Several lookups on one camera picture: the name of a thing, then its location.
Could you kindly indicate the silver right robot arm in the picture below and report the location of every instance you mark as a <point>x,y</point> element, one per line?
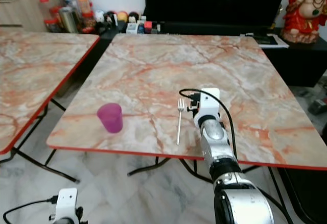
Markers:
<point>217,147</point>

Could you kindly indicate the silver metal fork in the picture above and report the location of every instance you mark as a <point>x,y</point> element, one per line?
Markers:
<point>179,127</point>

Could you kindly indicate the purple plastic cup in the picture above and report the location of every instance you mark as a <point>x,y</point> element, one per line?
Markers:
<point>111,118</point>

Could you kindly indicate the small red box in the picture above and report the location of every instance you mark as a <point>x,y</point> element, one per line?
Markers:
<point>147,26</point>

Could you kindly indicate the black device on white paper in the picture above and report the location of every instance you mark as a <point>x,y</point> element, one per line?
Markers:
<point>268,39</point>

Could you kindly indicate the small white box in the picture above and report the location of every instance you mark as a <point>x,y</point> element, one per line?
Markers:
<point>131,27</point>

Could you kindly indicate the large black television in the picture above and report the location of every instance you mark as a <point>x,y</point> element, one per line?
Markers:
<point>214,0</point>

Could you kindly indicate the yellow round ornament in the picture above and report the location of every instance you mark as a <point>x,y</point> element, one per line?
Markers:
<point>122,16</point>

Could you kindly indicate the red gold Ganesha statue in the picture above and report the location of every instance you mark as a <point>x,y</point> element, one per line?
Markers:
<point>304,15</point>

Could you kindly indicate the steel canister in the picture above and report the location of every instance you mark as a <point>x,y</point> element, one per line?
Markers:
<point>68,20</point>

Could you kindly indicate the tall red lid jar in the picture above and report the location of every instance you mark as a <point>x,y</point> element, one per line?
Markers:
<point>83,0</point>

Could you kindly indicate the light wooden cabinet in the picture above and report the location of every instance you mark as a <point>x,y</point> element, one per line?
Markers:
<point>23,10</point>

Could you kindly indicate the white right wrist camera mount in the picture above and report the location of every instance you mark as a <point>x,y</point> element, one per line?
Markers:
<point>210,100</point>

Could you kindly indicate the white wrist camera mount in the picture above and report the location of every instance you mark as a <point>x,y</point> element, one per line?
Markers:
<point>210,100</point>
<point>67,201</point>

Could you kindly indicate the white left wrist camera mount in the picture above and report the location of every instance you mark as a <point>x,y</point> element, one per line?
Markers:
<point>67,201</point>

